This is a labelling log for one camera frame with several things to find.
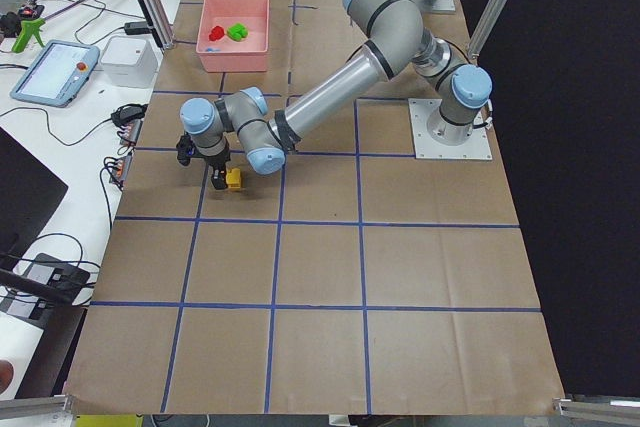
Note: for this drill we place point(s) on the brown paper table cover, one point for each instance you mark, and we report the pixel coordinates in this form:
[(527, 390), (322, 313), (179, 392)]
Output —
[(358, 279)]

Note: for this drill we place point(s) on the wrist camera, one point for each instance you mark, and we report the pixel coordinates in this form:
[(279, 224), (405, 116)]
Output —
[(185, 150)]

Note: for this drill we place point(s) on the green handled grabber tool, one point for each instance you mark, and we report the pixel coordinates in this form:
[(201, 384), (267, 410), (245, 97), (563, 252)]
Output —
[(29, 29)]

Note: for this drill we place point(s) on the black power adapter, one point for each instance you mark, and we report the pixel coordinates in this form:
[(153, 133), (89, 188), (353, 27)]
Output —
[(136, 28)]

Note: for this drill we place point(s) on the red toy block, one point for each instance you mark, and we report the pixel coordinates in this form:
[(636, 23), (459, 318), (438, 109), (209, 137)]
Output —
[(216, 33)]

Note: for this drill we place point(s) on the green toy block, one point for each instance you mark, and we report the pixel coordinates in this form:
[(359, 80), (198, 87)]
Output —
[(237, 32)]

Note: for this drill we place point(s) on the yellow toy block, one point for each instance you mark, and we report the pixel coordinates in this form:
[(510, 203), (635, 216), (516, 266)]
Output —
[(233, 179)]

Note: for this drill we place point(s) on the pink plastic box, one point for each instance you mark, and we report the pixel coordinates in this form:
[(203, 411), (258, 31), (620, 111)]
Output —
[(250, 55)]

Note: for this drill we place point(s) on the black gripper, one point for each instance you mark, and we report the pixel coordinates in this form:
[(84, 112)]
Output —
[(217, 163)]

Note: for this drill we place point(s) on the white square box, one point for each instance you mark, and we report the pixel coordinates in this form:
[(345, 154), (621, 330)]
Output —
[(129, 62)]

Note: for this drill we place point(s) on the blue teach pendant tablet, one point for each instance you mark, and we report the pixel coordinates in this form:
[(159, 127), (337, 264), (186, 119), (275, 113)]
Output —
[(57, 74)]

